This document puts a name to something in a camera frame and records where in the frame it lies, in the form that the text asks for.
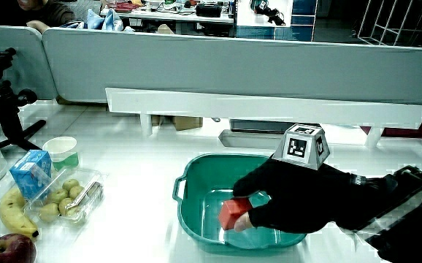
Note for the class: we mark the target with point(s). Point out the person's right hand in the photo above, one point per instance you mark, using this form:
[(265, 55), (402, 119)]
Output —
[(298, 197)]

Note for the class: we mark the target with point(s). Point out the red block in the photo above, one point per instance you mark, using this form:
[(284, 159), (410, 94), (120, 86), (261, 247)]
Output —
[(231, 213)]

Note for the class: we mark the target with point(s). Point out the grey flat tray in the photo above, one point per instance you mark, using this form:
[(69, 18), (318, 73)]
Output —
[(247, 139)]

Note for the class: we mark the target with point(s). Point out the green plastic basin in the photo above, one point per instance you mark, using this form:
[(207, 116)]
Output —
[(203, 204)]

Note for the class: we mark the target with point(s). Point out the white desk shelf riser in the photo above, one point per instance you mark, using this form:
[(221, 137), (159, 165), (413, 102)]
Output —
[(255, 106)]

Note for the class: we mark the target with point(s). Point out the black plastic tray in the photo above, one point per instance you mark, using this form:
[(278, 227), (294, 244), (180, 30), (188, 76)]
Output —
[(413, 182)]

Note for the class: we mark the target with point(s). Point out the black bag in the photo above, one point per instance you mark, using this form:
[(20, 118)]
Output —
[(415, 233)]

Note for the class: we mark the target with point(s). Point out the cardboard box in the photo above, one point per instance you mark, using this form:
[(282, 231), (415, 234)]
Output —
[(187, 123)]

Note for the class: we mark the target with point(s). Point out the wide grey partition panel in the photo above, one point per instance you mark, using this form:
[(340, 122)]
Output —
[(233, 62)]

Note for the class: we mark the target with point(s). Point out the blue cabinet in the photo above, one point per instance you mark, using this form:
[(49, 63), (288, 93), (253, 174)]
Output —
[(300, 31)]

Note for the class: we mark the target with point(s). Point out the black glove device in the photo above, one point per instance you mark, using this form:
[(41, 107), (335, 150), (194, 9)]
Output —
[(269, 12)]

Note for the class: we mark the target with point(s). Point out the black case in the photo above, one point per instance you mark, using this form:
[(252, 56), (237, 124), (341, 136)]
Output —
[(208, 10)]

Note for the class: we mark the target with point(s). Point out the clear plastic fruit container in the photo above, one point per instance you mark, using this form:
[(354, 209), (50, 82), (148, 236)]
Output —
[(87, 210)]

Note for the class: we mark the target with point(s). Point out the background office desk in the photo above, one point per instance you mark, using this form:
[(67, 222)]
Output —
[(171, 16)]

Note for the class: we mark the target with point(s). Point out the green kiwi fruit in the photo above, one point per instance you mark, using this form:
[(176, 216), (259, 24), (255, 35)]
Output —
[(64, 205), (57, 196), (70, 183), (49, 212), (76, 191)]

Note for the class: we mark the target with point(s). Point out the white and green paper cup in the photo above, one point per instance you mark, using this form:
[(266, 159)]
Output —
[(63, 146)]

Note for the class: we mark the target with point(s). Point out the blue plastic bag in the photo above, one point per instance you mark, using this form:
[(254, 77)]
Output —
[(94, 20), (113, 21)]

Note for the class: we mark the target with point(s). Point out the blue carton box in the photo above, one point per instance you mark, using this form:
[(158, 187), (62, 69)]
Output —
[(28, 175)]

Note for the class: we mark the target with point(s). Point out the yellow banana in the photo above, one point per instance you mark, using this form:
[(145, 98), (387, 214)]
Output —
[(12, 215)]

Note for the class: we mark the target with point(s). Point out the red apple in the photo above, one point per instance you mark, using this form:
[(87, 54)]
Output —
[(8, 250)]

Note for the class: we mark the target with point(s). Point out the narrow grey partition panel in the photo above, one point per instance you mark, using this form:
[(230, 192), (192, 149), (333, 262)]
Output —
[(28, 73)]

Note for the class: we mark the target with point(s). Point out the black camera tripod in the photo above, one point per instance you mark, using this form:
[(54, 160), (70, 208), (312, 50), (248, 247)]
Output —
[(10, 120)]

